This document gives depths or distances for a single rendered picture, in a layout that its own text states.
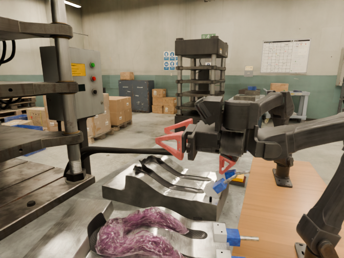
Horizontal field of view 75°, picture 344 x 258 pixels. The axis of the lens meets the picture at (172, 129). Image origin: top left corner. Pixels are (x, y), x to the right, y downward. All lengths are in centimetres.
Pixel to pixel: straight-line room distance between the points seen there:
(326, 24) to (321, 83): 149
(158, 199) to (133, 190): 11
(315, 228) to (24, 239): 86
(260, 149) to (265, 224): 47
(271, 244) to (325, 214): 24
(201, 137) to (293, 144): 20
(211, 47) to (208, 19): 297
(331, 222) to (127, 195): 68
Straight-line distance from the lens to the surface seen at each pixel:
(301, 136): 57
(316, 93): 741
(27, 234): 97
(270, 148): 52
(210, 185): 85
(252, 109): 51
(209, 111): 49
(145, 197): 93
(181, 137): 50
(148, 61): 829
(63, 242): 69
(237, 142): 51
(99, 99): 152
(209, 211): 84
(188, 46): 493
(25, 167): 162
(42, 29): 117
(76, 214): 79
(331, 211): 69
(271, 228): 93
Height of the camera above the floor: 133
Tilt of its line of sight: 14 degrees down
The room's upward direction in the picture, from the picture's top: straight up
